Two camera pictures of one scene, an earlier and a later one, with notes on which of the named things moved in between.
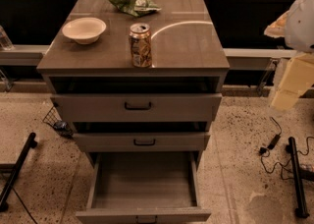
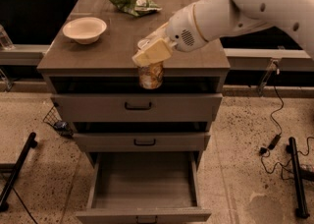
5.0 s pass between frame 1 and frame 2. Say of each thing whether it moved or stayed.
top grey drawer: stayed
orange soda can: moved
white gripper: moved
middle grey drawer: stayed
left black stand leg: stayed
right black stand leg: stayed
